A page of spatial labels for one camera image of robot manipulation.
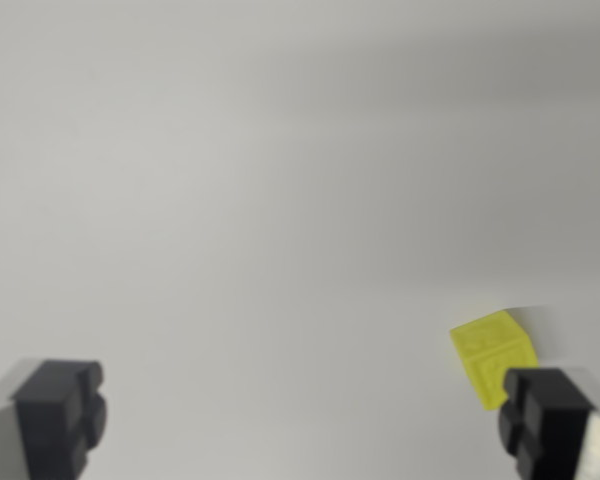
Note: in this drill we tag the yellow embossed cube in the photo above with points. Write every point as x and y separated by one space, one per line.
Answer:
485 350

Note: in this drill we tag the black silver gripper left finger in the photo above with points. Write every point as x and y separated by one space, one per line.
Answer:
50 415

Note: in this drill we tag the black silver gripper right finger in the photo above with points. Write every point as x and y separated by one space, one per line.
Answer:
550 425

